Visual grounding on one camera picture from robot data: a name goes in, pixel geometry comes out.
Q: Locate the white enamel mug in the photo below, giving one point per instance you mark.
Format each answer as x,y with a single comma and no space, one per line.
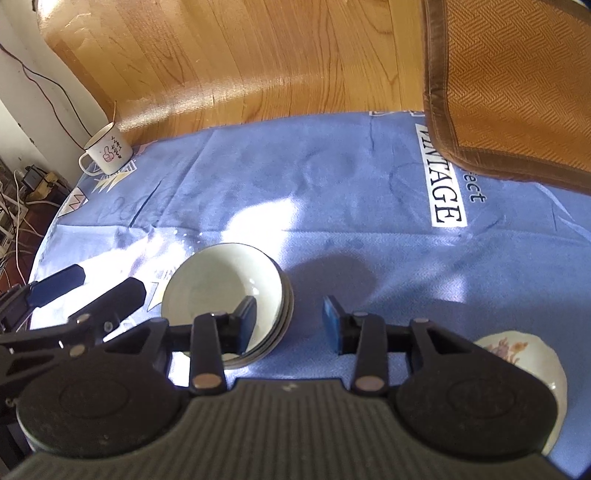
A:
108,150

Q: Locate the brown woven mat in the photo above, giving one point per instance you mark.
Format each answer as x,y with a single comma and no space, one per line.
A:
507,88

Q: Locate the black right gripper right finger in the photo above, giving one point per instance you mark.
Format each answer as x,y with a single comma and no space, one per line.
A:
370,338

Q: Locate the white floral bowl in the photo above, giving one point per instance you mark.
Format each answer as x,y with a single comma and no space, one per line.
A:
286,322
279,318
216,279

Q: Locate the white floral plate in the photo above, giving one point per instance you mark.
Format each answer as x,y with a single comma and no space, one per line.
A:
530,353

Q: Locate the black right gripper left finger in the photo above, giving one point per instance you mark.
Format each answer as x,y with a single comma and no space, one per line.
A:
214,334

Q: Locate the blue patterned tablecloth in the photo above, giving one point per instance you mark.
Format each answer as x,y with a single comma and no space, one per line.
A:
359,206

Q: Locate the power strip with plugs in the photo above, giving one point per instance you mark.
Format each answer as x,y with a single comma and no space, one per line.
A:
30,199

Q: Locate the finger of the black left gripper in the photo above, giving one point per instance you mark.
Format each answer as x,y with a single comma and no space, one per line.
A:
87,327
18,303

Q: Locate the wood-pattern vinyl sheet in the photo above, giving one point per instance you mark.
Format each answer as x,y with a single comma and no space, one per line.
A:
176,67

